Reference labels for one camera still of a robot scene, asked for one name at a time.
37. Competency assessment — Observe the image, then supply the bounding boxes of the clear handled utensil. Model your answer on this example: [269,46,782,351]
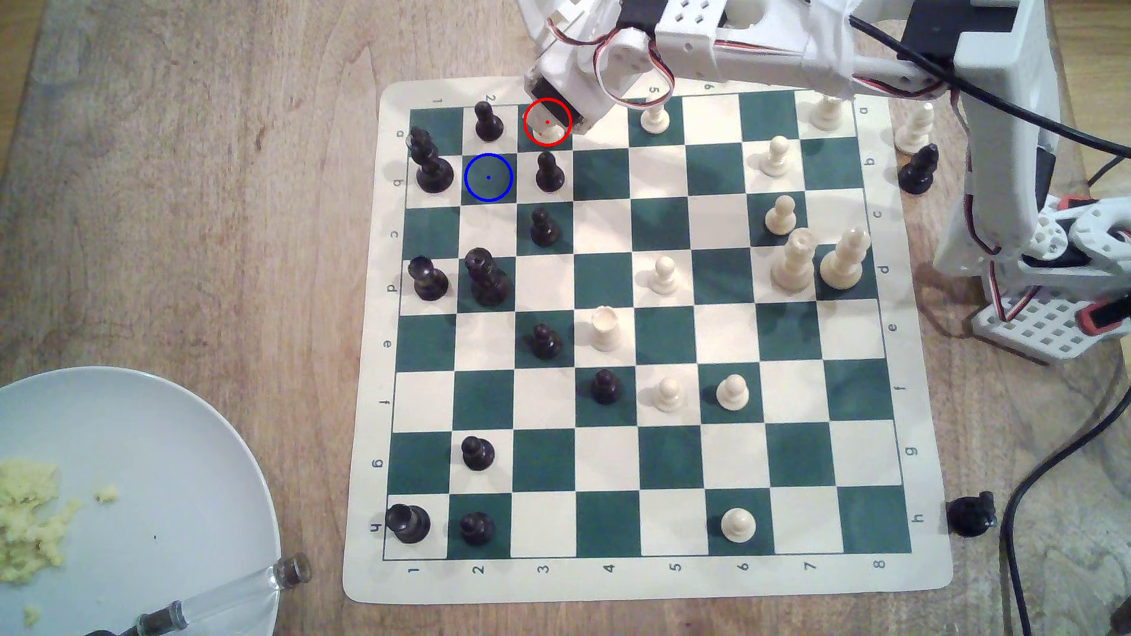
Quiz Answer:
[84,552,312,636]

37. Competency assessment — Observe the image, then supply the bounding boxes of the thick black cable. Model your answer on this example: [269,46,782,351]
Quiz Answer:
[848,13,1131,160]

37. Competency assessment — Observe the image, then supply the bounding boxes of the red white servo wires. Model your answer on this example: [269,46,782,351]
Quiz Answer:
[594,26,679,109]

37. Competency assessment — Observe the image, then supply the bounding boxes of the black knight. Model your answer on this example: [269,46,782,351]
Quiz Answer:
[947,491,998,538]

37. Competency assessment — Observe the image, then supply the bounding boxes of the white rook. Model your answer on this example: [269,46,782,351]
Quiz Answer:
[590,306,621,353]
[810,92,846,132]

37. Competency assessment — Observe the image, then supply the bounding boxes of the black pawn right edge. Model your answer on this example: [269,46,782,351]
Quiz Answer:
[898,144,940,196]

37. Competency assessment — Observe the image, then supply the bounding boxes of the yellow food crumbles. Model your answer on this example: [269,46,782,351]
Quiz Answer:
[0,458,120,630]

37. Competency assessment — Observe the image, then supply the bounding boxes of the green white chess mat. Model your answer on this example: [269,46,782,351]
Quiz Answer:
[342,78,955,606]

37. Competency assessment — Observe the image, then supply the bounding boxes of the white pawn right edge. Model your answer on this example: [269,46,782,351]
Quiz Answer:
[894,101,936,155]

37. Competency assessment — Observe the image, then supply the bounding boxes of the pale blue plate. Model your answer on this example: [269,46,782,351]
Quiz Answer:
[0,366,282,636]

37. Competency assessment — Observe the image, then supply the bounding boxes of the white queen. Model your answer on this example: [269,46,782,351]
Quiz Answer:
[770,227,818,294]

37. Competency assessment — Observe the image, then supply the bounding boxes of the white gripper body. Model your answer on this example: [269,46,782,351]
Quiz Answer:
[527,26,677,135]

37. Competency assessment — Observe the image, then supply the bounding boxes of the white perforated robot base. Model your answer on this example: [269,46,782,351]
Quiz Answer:
[972,287,1131,365]

